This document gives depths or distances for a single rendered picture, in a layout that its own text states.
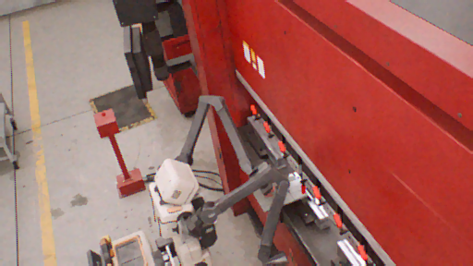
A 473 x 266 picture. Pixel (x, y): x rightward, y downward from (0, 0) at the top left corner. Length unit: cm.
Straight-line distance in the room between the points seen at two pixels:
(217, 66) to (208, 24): 30
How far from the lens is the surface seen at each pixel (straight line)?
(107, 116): 403
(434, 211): 156
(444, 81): 127
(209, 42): 301
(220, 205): 228
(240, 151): 251
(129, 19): 303
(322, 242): 262
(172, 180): 234
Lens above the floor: 292
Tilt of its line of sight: 37 degrees down
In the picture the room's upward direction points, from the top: 10 degrees counter-clockwise
